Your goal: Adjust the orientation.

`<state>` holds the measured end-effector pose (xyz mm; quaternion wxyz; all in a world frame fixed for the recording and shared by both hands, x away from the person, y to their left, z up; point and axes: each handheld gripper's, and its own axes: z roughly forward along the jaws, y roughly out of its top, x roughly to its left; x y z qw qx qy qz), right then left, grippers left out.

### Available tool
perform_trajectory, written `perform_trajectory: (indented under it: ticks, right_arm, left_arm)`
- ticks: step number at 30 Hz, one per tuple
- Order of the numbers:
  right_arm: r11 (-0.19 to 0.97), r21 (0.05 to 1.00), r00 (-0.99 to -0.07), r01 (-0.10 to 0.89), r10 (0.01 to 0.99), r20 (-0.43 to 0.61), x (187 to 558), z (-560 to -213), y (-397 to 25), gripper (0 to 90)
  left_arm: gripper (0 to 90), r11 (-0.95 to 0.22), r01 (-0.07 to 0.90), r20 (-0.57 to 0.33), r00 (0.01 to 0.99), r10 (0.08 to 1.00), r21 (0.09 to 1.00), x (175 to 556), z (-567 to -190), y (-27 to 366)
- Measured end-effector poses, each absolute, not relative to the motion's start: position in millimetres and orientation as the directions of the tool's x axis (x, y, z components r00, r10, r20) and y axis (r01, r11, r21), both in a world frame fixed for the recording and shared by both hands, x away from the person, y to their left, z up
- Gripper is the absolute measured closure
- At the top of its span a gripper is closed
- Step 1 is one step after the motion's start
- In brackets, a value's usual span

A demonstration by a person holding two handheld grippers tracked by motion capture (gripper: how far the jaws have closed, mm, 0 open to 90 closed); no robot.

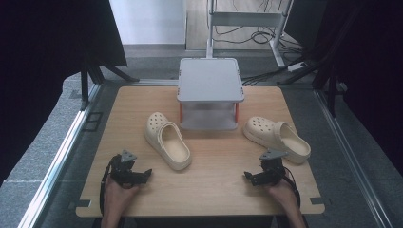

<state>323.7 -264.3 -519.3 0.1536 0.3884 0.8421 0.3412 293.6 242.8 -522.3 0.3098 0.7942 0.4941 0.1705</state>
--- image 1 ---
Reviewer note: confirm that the dark curtain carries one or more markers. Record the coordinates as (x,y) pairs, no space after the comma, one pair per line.
(370,63)
(38,63)

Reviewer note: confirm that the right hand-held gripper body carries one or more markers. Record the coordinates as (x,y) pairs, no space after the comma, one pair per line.
(272,172)

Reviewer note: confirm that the black tripod stand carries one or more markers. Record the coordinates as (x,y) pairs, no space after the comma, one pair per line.
(92,74)
(326,76)

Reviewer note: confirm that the white power strip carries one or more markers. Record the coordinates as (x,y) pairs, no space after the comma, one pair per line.
(296,66)

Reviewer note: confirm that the person's left hand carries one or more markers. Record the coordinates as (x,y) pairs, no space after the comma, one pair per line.
(115,198)

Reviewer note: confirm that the person's right hand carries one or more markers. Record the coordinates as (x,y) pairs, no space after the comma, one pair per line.
(285,196)

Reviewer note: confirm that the cream clog shoe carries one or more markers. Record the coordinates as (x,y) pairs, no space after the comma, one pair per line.
(275,134)
(169,142)

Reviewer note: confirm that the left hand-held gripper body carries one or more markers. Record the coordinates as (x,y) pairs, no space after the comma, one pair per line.
(124,172)

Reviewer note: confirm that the aluminium floor rail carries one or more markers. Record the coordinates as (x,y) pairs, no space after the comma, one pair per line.
(351,158)
(60,158)

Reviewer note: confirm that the white metal stand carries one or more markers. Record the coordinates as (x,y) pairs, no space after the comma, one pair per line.
(244,19)

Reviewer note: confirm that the grey two-tier shoe rack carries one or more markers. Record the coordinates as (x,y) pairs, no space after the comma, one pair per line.
(209,80)

